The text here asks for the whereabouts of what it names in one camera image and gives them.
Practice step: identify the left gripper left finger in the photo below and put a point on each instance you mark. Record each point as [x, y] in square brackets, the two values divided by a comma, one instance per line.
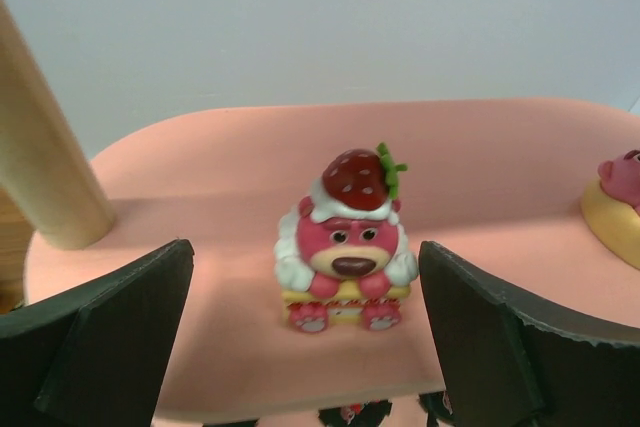
[96, 354]

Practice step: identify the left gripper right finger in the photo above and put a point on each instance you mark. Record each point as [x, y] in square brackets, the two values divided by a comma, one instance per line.
[512, 358]

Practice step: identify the pink donut toy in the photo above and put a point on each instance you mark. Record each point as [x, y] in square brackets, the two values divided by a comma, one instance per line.
[610, 206]

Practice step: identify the strawberry cake toy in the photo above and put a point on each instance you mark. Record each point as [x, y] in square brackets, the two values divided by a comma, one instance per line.
[342, 254]

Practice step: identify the black-haired ninja figurine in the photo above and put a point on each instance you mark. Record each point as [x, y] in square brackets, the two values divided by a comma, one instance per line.
[437, 406]

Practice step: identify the pink three-tier shelf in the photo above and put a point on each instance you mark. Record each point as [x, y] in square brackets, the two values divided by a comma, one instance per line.
[227, 265]

